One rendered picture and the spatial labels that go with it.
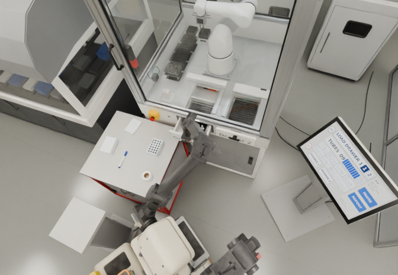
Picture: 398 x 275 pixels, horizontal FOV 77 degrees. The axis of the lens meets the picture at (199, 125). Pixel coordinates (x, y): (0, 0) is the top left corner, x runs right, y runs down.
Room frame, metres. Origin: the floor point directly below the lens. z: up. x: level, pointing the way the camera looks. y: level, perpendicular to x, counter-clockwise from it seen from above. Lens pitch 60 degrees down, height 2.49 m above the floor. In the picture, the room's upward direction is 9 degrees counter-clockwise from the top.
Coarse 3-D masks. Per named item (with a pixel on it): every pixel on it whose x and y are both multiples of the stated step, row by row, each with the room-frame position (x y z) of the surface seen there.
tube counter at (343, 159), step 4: (340, 156) 0.44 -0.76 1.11; (344, 156) 0.43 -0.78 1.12; (340, 160) 0.42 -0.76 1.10; (344, 160) 0.41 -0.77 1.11; (348, 160) 0.40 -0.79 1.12; (344, 164) 0.39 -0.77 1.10; (348, 164) 0.38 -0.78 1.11; (352, 164) 0.37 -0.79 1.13; (348, 168) 0.36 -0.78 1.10; (352, 168) 0.35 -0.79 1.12; (352, 172) 0.33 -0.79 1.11; (356, 172) 0.33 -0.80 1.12; (352, 176) 0.32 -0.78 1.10; (356, 176) 0.31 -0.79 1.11; (360, 176) 0.31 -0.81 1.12; (356, 180) 0.29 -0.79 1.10; (360, 180) 0.29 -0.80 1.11; (364, 180) 0.28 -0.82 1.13; (360, 184) 0.27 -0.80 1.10
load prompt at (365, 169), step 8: (336, 136) 0.54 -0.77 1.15; (344, 136) 0.53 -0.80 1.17; (344, 144) 0.49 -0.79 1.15; (352, 152) 0.43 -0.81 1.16; (352, 160) 0.39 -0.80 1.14; (360, 160) 0.38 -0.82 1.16; (360, 168) 0.34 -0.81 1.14; (368, 168) 0.33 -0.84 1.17; (368, 176) 0.29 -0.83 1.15; (376, 176) 0.28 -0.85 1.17
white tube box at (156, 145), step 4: (152, 140) 0.90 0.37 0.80; (156, 140) 0.90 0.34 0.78; (160, 140) 0.89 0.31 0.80; (152, 144) 0.87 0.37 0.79; (156, 144) 0.86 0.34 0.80; (160, 144) 0.87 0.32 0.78; (148, 148) 0.84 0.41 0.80; (152, 148) 0.83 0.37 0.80; (156, 148) 0.83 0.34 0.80; (160, 148) 0.83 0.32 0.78; (148, 152) 0.80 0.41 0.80; (152, 152) 0.80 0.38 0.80; (156, 152) 0.79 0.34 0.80; (156, 156) 0.78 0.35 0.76
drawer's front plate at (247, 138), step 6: (216, 132) 0.84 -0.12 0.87; (222, 132) 0.82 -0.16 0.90; (228, 132) 0.80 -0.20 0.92; (234, 132) 0.79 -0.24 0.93; (228, 138) 0.80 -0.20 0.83; (240, 138) 0.75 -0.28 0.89; (246, 138) 0.73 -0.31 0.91; (252, 138) 0.72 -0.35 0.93; (246, 144) 0.73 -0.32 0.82; (252, 144) 0.71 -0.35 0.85
